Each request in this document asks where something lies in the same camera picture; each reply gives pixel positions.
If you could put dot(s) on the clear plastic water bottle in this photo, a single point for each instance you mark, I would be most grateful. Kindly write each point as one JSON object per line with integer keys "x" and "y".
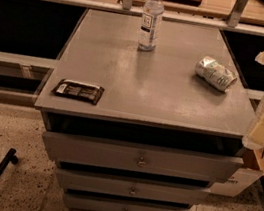
{"x": 152, "y": 16}

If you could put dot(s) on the black rxbar chocolate wrapper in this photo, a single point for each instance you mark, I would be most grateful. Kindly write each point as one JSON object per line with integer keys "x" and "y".
{"x": 79, "y": 91}

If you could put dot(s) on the white cardboard box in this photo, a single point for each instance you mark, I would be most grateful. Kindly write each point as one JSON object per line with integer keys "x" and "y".
{"x": 241, "y": 179}

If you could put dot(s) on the crushed silver green can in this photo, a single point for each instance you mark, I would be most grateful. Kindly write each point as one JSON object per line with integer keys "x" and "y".
{"x": 214, "y": 73}

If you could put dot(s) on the top grey drawer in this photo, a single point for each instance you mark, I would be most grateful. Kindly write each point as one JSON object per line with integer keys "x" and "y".
{"x": 144, "y": 158}

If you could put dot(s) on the grey drawer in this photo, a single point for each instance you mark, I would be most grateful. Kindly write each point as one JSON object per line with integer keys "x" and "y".
{"x": 130, "y": 187}
{"x": 144, "y": 158}
{"x": 81, "y": 202}

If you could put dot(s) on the middle grey drawer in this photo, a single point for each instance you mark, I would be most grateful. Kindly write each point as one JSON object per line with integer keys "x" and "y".
{"x": 130, "y": 187}

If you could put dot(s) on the grey drawer cabinet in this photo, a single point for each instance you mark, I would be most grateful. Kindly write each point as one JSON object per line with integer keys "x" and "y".
{"x": 153, "y": 98}

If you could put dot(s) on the bottom grey drawer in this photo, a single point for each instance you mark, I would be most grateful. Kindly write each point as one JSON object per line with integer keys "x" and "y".
{"x": 81, "y": 202}

